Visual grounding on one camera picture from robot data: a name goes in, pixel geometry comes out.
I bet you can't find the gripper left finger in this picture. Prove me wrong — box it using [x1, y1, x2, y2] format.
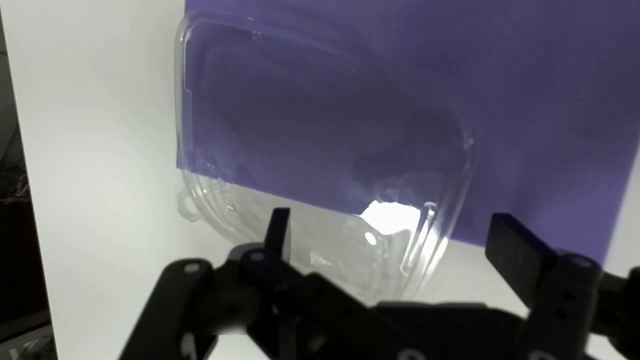
[119, 207, 381, 360]

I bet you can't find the purple mat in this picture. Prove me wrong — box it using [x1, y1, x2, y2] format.
[176, 0, 640, 266]

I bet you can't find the clear plastic box lid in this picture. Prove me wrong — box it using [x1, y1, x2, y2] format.
[173, 11, 477, 305]

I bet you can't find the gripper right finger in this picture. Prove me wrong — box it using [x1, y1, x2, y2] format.
[484, 212, 640, 360]

